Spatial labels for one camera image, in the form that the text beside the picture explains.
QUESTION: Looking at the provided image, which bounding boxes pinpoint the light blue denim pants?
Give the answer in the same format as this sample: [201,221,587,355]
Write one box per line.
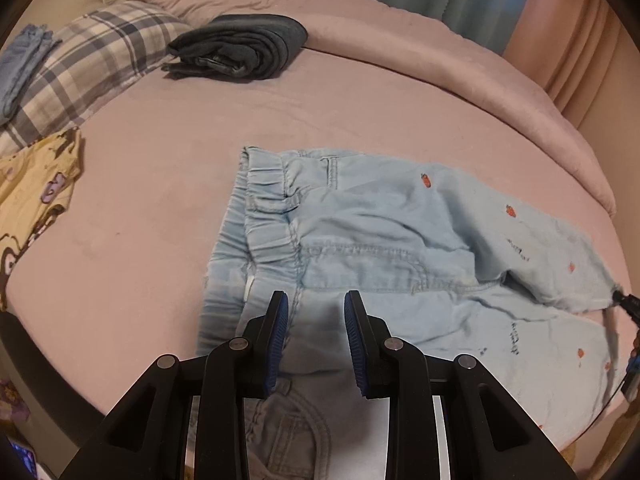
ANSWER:
[196,148,620,479]

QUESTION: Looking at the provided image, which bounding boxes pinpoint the pink bed sheet mattress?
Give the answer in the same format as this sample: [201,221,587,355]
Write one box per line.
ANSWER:
[0,44,637,453]

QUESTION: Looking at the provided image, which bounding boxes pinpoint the yellow cartoon print garment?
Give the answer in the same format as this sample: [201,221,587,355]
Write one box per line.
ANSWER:
[0,128,82,311]

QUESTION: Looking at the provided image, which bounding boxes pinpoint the dark folded jeans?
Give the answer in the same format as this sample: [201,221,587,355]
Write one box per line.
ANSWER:
[162,14,308,81]

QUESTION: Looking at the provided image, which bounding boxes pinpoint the plaid pillow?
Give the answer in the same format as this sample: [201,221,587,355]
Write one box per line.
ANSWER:
[1,1,189,156]

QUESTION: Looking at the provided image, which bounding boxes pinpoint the pink curtain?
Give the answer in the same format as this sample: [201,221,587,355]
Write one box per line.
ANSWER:
[502,0,640,131]

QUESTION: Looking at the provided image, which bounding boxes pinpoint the pink quilt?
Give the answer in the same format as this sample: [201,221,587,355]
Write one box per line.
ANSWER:
[143,0,616,214]

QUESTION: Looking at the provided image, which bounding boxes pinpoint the folded blue denim garment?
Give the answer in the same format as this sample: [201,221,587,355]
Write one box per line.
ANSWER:
[1,24,60,126]

